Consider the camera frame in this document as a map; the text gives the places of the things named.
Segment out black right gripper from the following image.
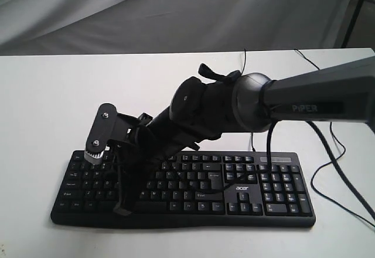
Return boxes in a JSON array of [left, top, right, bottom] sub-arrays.
[[112, 108, 204, 216]]

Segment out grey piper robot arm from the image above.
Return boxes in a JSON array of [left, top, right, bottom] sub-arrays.
[[117, 57, 374, 215]]

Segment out black acer keyboard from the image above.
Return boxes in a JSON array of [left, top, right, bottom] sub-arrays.
[[50, 151, 316, 229]]

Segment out white backdrop cloth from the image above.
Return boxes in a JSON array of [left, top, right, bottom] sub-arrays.
[[1, 0, 350, 56]]

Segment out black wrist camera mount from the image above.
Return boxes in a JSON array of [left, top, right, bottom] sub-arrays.
[[84, 103, 153, 165]]

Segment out black cables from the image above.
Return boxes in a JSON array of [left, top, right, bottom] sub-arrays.
[[241, 47, 370, 223]]

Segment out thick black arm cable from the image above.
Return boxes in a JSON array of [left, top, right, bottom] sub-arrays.
[[187, 120, 375, 229]]

